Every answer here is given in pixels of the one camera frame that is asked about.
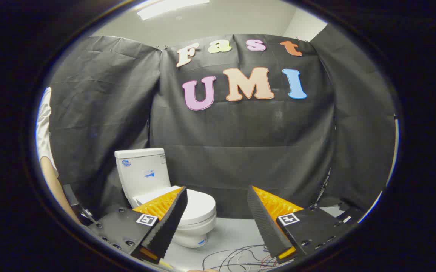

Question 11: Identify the person's white shirt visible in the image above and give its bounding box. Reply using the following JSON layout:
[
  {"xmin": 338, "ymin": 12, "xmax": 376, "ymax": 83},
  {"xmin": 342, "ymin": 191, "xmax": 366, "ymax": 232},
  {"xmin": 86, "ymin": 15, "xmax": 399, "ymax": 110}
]
[{"xmin": 36, "ymin": 87, "xmax": 59, "ymax": 176}]

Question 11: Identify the ceiling light panel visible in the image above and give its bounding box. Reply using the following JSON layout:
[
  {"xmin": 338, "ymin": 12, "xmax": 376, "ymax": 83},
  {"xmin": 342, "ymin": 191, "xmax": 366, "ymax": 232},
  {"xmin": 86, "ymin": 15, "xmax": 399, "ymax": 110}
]
[{"xmin": 137, "ymin": 0, "xmax": 210, "ymax": 20}]

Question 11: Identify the tangle of thin cables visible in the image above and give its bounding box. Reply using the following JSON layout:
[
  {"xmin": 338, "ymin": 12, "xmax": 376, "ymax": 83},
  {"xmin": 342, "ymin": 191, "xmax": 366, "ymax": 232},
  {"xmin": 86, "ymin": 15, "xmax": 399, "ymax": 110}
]
[{"xmin": 202, "ymin": 245, "xmax": 290, "ymax": 272}]

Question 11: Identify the white toilet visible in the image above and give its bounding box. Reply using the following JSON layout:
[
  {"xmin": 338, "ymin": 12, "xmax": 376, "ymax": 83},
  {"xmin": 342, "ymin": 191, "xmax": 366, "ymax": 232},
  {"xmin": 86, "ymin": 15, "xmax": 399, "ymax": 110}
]
[{"xmin": 114, "ymin": 148, "xmax": 217, "ymax": 249}]

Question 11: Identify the black backdrop cloth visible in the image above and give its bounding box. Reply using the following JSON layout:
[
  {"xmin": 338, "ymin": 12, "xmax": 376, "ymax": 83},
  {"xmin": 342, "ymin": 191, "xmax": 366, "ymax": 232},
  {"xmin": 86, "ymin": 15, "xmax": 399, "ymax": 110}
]
[{"xmin": 48, "ymin": 25, "xmax": 396, "ymax": 219}]

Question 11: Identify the black bracket device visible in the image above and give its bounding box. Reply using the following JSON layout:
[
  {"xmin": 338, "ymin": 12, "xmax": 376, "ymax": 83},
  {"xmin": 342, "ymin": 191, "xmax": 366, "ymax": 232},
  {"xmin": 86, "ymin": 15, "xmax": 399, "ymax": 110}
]
[{"xmin": 62, "ymin": 184, "xmax": 96, "ymax": 226}]

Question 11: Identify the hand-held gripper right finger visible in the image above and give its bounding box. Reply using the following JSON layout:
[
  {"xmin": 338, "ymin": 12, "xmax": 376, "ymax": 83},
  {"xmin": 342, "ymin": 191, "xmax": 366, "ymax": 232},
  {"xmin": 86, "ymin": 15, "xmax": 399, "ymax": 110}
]
[{"xmin": 247, "ymin": 185, "xmax": 356, "ymax": 264}]

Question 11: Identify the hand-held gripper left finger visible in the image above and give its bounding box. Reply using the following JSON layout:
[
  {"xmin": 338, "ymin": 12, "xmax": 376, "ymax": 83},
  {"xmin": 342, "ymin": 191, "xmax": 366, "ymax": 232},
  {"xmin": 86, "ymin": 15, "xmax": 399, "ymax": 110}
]
[{"xmin": 86, "ymin": 186, "xmax": 188, "ymax": 265}]

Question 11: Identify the white toilet lid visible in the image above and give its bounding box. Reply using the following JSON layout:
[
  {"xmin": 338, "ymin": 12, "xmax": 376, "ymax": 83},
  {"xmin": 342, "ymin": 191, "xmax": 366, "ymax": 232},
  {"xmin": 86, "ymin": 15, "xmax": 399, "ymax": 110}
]
[{"xmin": 133, "ymin": 185, "xmax": 217, "ymax": 226}]

